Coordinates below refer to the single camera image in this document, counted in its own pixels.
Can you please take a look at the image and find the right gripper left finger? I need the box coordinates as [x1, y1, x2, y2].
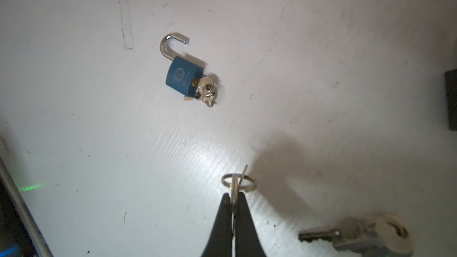
[201, 193, 233, 257]

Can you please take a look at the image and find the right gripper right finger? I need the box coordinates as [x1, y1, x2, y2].
[234, 192, 266, 257]

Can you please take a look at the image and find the black padlock key ring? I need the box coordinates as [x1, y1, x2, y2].
[298, 213, 415, 257]

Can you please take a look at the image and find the blue small padlock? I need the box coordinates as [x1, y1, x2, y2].
[159, 33, 217, 108]

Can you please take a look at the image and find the black padlock with keys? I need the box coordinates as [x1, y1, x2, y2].
[445, 69, 457, 131]

